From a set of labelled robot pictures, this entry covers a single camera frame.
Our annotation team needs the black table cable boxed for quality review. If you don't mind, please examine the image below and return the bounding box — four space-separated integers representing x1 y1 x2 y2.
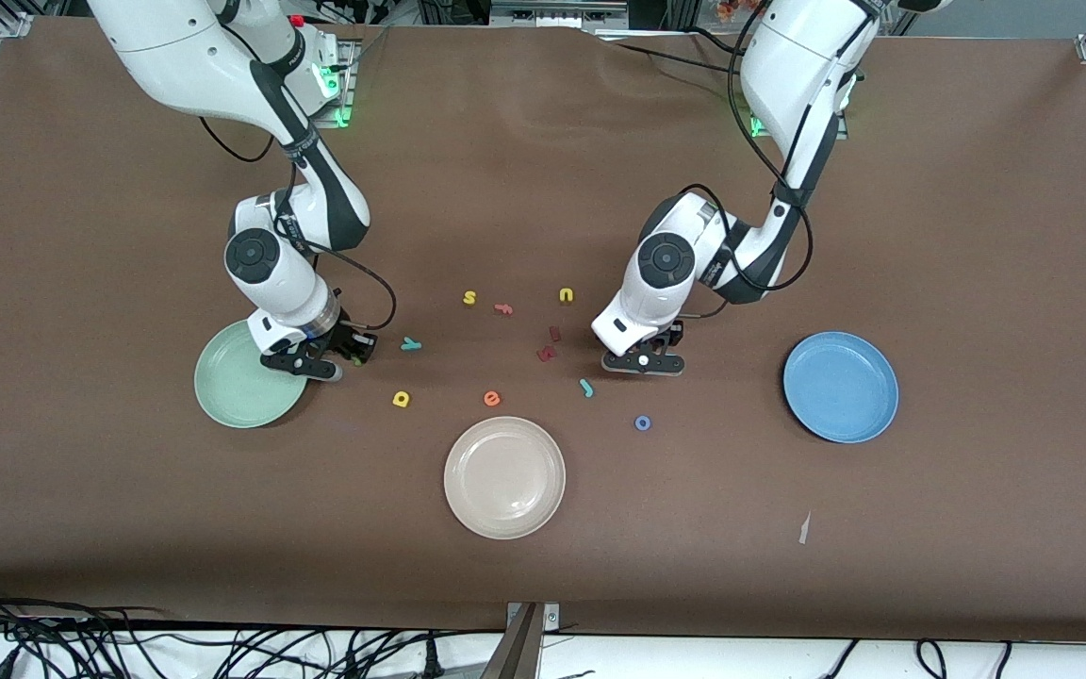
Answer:
684 26 753 59
600 40 744 78

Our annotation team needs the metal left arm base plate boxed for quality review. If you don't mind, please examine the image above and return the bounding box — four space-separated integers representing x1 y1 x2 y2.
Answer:
749 111 853 141

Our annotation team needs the beige plate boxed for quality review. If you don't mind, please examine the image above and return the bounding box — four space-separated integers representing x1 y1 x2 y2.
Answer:
443 416 567 540

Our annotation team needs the silver metal box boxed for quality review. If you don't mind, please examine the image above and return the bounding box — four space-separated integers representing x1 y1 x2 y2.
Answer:
491 0 630 30

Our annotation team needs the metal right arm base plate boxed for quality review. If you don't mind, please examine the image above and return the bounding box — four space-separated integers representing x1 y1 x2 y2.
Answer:
312 38 356 128

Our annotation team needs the silver table edge bracket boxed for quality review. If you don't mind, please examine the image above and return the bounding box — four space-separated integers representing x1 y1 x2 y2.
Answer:
506 602 561 633

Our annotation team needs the green plate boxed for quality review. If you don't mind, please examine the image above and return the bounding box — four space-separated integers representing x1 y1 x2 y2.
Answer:
193 319 311 430

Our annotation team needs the blue plate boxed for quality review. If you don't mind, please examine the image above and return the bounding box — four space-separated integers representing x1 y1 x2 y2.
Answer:
782 331 900 444

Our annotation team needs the black cable tangle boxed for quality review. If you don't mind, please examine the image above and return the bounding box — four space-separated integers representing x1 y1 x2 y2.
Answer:
0 585 506 679

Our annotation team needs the brown table cover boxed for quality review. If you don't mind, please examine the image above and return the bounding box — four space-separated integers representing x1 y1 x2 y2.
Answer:
0 17 1086 644

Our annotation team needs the grey metal strut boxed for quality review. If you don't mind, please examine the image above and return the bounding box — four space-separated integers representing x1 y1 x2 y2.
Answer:
480 604 544 679

